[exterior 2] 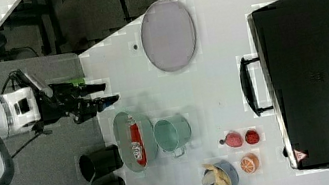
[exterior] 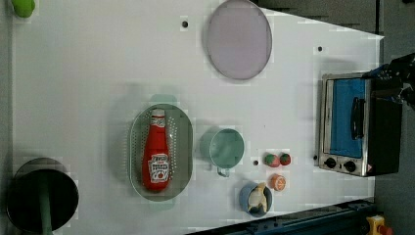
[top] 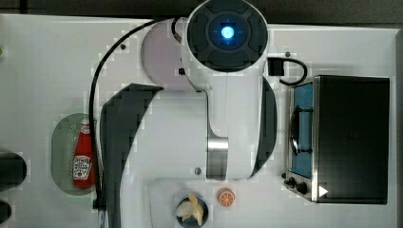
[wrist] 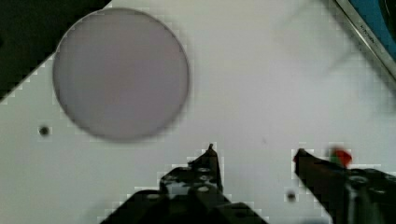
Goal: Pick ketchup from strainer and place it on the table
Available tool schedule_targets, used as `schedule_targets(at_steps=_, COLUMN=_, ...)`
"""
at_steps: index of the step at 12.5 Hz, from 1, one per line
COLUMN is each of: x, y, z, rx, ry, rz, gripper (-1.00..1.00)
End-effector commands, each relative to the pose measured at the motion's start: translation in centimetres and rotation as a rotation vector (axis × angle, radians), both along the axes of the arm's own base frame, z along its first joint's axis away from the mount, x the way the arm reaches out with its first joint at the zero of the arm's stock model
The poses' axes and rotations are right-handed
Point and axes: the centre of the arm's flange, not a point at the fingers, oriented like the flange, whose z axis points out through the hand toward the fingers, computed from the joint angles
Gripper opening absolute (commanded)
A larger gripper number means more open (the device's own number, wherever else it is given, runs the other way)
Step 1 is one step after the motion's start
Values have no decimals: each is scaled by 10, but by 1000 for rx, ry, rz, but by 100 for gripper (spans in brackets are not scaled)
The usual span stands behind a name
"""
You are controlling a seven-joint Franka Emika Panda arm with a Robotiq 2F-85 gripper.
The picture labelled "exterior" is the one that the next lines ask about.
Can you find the small toy strawberry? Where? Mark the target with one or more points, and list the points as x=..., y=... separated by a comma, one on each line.
x=285, y=159

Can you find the red ketchup bottle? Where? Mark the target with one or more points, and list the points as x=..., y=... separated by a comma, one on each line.
x=156, y=159

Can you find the large toy strawberry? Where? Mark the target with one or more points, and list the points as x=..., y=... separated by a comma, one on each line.
x=272, y=160

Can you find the silver toaster oven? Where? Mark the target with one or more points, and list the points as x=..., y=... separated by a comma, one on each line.
x=359, y=130

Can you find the peeled toy banana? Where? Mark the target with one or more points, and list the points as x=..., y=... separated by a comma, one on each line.
x=257, y=199

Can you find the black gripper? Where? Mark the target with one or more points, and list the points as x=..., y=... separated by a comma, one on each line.
x=399, y=75

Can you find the green cylindrical object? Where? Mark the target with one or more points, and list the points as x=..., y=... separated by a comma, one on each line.
x=23, y=8

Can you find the black pot with green handle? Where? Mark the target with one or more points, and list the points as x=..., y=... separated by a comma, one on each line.
x=42, y=197

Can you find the green metal mug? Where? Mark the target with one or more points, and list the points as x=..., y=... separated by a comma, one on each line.
x=223, y=148

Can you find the toy orange half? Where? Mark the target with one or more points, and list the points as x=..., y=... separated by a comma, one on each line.
x=278, y=182

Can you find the yellow red clamp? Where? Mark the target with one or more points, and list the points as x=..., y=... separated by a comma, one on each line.
x=377, y=226

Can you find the green oval strainer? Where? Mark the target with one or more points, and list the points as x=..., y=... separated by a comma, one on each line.
x=179, y=139

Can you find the blue bowl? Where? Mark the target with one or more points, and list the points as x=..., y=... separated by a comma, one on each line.
x=244, y=199

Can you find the blue metal frame rail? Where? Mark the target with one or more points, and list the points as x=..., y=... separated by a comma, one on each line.
x=340, y=219

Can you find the round lilac plate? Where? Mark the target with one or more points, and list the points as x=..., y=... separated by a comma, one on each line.
x=239, y=39

